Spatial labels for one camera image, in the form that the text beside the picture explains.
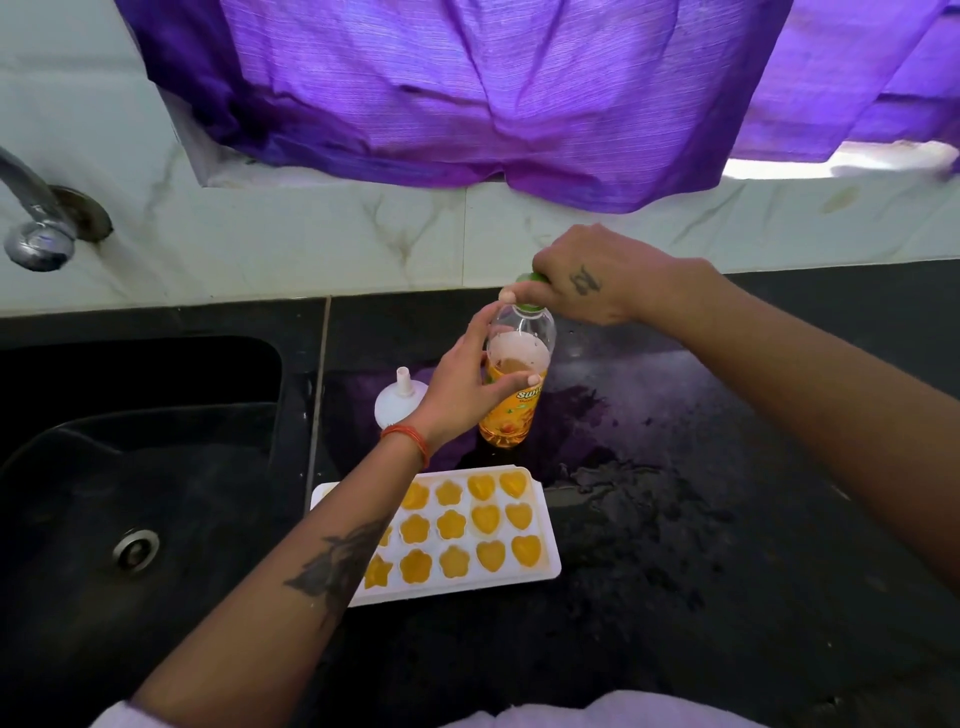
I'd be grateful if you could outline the person's left hand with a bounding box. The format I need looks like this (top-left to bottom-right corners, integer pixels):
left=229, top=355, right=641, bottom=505
left=404, top=299, right=543, bottom=455

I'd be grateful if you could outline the person's right hand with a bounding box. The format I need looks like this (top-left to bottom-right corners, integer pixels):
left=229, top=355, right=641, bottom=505
left=498, top=223, right=721, bottom=328

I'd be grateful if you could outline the orange juice bottle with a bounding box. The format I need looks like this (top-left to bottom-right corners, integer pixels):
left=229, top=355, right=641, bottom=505
left=478, top=273, right=558, bottom=450

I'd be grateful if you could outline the white plastic funnel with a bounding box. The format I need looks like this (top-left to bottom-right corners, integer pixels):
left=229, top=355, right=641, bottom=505
left=373, top=365, right=430, bottom=430

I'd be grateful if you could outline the green bottle cap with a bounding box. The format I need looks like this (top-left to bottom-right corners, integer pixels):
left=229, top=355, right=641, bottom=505
left=513, top=272, right=553, bottom=313

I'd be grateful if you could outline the white ice cube tray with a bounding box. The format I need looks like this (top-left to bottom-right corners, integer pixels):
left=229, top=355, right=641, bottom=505
left=309, top=464, right=563, bottom=609

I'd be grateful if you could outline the person's right forearm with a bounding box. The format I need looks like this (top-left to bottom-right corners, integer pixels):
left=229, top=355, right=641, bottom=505
left=652, top=258, right=960, bottom=594

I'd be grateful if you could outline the person's left forearm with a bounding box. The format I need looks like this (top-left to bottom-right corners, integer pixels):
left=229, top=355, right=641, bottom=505
left=131, top=438, right=429, bottom=728

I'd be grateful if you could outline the purple curtain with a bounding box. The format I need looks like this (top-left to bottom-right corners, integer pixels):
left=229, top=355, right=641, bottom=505
left=112, top=0, right=960, bottom=215

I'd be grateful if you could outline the black stone sink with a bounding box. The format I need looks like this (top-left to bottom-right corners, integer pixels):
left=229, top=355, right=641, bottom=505
left=0, top=335, right=286, bottom=728

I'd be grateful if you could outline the pink striped shirt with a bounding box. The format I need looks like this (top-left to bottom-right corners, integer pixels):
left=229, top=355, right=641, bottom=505
left=89, top=689, right=774, bottom=728

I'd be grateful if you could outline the chrome sink drain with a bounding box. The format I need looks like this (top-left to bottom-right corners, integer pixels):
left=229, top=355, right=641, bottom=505
left=112, top=528, right=161, bottom=575

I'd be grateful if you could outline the orange thread bracelet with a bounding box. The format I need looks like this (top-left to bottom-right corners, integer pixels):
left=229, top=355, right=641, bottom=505
left=380, top=423, right=433, bottom=470

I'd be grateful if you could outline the chrome wall tap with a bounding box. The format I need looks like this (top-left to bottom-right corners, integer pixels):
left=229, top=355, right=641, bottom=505
left=0, top=146, right=114, bottom=273

